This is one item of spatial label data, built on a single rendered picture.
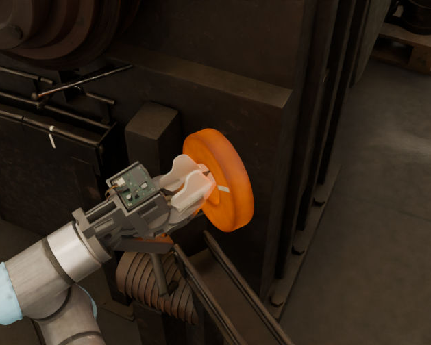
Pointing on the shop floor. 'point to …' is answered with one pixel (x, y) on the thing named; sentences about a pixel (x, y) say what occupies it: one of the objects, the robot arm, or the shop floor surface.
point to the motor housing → (142, 298)
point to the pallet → (414, 35)
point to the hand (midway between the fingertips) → (215, 172)
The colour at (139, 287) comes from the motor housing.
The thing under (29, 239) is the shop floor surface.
